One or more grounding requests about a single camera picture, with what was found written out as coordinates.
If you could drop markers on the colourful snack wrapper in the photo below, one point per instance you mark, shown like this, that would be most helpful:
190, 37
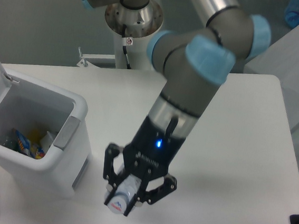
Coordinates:
27, 147

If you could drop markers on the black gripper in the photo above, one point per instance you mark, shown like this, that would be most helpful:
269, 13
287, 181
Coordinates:
147, 157

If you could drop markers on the white tissue wrapper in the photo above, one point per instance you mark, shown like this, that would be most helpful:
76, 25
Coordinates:
47, 140

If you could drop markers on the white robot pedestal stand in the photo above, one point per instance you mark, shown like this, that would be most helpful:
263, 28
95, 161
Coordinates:
129, 53

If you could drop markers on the white trash can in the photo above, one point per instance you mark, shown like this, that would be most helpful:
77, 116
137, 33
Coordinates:
30, 105

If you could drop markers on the crushed clear plastic bottle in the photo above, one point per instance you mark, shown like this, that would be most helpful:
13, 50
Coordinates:
124, 194

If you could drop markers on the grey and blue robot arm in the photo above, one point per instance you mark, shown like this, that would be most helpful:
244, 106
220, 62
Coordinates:
195, 65

